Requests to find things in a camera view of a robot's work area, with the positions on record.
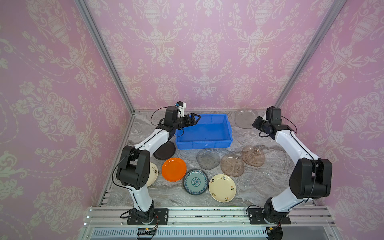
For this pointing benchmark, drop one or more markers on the teal patterned round plate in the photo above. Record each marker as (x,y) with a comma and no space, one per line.
(195,182)

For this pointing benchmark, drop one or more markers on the right aluminium corner post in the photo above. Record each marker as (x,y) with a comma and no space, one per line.
(319,35)

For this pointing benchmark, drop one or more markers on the clear glass plate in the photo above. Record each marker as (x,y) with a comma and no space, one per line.
(245,118)

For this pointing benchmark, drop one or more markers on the brown glass plate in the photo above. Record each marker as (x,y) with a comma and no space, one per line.
(232,165)

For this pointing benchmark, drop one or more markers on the grey glass plate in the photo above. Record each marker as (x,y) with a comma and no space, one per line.
(208,159)

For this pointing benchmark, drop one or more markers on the aluminium front rail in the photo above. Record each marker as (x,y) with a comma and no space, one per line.
(210,223)

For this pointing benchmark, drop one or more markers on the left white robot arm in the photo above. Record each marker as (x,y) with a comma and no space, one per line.
(133,170)

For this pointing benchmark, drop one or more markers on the dark glossy round plate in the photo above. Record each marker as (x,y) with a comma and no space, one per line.
(165,151)

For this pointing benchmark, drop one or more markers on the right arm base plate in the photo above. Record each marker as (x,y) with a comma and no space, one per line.
(259,216)

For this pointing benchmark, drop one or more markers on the pink glass plate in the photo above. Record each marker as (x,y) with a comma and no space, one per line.
(253,156)

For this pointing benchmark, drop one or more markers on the cream plate black brushstroke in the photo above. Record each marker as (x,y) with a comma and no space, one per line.
(154,172)

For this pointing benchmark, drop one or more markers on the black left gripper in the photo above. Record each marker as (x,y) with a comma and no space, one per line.
(187,123)

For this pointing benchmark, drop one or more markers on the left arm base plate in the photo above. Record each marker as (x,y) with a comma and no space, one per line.
(159,216)

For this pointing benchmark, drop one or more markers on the orange round plate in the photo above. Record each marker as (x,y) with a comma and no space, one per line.
(174,169)

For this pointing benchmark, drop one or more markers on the aluminium corner post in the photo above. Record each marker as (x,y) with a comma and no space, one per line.
(319,35)
(102,48)

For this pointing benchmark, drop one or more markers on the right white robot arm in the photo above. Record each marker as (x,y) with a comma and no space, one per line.
(311,178)

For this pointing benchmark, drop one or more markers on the blue plastic bin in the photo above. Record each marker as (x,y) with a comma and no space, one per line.
(213,131)

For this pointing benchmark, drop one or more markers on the cream plate with calligraphy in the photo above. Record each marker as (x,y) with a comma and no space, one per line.
(222,188)

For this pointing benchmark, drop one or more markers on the left aluminium corner post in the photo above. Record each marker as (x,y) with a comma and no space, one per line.
(102,48)

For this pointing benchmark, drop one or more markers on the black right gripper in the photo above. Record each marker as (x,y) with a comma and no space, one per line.
(258,123)

